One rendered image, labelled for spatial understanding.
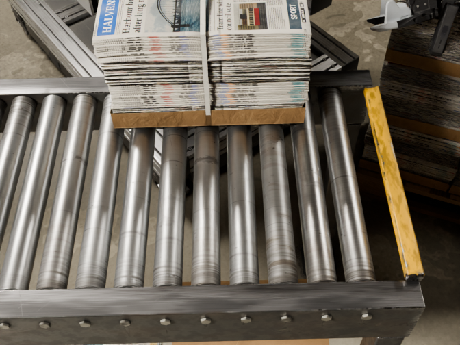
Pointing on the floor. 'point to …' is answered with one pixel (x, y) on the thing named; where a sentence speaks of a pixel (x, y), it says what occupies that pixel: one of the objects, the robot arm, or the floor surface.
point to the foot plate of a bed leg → (304, 263)
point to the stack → (425, 146)
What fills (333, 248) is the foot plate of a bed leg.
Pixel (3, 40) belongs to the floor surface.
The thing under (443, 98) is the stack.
